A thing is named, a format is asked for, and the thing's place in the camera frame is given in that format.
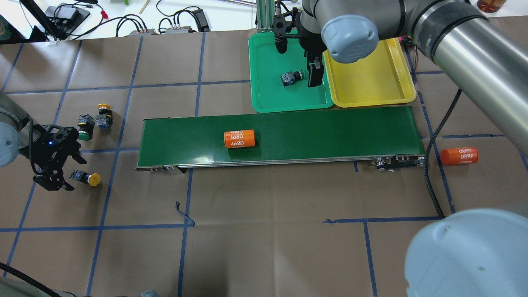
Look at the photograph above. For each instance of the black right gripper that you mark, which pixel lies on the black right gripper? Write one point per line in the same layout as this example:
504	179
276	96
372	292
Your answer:
312	53

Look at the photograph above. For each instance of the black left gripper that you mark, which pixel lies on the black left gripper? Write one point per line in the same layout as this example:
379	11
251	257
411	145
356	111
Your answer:
41	156

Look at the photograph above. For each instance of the green push button switch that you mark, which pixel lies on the green push button switch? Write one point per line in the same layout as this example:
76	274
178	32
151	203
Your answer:
86	126
291	77

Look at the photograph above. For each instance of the yellow push button switch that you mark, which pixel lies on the yellow push button switch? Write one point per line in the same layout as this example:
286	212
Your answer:
104	119
92	179

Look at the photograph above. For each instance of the orange 4680 cylinder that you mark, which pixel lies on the orange 4680 cylinder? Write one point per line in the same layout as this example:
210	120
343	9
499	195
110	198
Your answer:
239	138
459	156

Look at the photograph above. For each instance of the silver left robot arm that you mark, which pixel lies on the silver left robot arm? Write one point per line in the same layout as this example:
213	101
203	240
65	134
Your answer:
15	126

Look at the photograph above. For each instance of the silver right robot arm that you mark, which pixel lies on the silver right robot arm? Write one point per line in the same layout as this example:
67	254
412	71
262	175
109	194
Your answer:
472	253

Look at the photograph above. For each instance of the green plastic tray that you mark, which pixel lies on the green plastic tray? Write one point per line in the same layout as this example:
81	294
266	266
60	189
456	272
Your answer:
266	67

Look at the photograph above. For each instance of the yellow plastic tray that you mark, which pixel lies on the yellow plastic tray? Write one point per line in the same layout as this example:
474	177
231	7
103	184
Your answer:
382	78

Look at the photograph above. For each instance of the green conveyor belt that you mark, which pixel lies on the green conveyor belt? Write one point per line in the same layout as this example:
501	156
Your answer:
386	133

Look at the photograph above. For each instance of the black power adapter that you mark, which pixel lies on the black power adapter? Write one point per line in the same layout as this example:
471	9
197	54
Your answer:
67	16

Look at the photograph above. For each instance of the brown drink bottle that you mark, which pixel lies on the brown drink bottle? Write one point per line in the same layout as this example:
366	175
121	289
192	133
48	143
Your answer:
490	6

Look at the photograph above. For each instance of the aluminium frame post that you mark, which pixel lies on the aluminium frame post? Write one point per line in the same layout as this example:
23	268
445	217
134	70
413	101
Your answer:
266	10

